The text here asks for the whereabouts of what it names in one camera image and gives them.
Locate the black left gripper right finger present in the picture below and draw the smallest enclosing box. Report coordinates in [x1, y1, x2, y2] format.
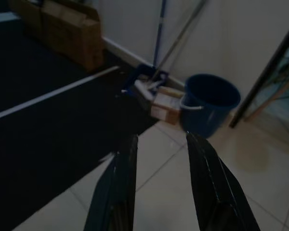
[185, 131, 261, 231]

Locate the thin metal pole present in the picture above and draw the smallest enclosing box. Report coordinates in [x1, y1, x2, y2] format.
[151, 0, 206, 83]

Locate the brown cardboard box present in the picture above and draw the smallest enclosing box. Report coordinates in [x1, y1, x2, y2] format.
[40, 0, 105, 72]
[9, 0, 44, 43]

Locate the blue handled flat mop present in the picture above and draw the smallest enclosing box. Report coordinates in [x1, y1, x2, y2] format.
[121, 0, 170, 100]

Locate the small labelled cardboard box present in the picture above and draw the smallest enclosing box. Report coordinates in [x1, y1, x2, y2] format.
[150, 86, 185, 126]

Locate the white floor strip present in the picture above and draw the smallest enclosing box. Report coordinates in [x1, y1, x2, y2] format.
[0, 65, 121, 122]

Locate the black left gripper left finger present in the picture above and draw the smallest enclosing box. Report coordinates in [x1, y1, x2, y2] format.
[83, 134, 139, 231]

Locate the blue plastic bucket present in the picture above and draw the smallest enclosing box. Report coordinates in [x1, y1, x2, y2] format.
[179, 73, 242, 140]

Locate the dark floor carpet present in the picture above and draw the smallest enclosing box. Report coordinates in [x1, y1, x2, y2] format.
[0, 23, 160, 231]

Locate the black metal frame bar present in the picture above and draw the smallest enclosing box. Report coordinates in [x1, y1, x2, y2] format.
[229, 23, 289, 128]

